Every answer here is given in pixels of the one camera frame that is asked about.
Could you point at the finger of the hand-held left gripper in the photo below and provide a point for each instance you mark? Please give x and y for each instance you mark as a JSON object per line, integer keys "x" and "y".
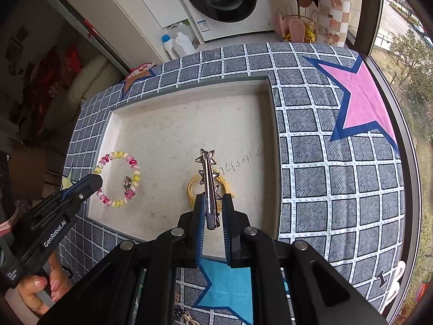
{"x": 86, "y": 189}

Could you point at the red cushion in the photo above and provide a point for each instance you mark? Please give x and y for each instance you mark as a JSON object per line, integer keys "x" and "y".
{"x": 61, "y": 71}

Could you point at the shallow white tray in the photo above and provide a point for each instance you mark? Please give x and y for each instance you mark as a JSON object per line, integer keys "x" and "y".
{"x": 169, "y": 125}

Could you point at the pink checked cloth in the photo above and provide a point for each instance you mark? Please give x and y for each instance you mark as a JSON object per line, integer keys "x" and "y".
{"x": 338, "y": 6}

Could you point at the brown stool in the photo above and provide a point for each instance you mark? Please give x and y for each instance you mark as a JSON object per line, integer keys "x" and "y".
{"x": 27, "y": 172}

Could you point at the white cabinet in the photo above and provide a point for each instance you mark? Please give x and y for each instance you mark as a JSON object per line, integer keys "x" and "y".
{"x": 118, "y": 6}

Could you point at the cream sofa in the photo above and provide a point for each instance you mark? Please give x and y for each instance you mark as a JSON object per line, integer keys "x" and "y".
{"x": 88, "y": 78}

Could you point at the white detergent bottle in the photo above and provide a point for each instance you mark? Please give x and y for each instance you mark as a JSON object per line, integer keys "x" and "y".
{"x": 184, "y": 44}

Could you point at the white detergent jug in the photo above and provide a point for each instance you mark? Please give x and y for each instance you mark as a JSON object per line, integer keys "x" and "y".
{"x": 179, "y": 27}

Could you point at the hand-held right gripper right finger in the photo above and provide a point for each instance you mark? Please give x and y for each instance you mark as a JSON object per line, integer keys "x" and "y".
{"x": 228, "y": 230}

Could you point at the blue capped detergent bottle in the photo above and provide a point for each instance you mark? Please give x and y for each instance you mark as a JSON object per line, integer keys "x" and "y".
{"x": 168, "y": 45}

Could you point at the person's left hand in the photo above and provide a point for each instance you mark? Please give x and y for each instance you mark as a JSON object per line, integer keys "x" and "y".
{"x": 57, "y": 284}

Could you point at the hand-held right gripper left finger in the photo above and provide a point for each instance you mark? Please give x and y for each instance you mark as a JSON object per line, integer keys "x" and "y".
{"x": 199, "y": 225}

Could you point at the checked star tablecloth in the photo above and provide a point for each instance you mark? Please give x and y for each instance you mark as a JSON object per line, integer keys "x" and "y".
{"x": 338, "y": 193}

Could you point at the white washing machine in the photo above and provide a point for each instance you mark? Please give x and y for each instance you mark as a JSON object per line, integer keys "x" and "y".
{"x": 203, "y": 28}

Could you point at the pink slippers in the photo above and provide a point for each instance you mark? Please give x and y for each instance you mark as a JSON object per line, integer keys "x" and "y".
{"x": 294, "y": 28}

